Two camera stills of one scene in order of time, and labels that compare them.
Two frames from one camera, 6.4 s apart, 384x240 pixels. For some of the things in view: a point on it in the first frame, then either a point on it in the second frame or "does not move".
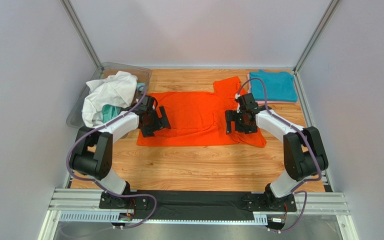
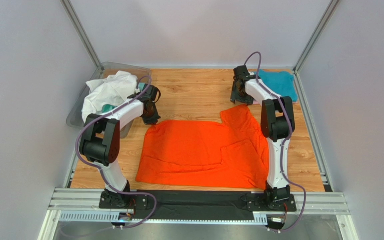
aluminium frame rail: (83, 205) does not move
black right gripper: (236, 122) to (238, 96)
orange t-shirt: (199, 118) to (234, 153)
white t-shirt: (118, 89) does not move
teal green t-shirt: (109, 111) does not move
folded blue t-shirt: (280, 86) does not move
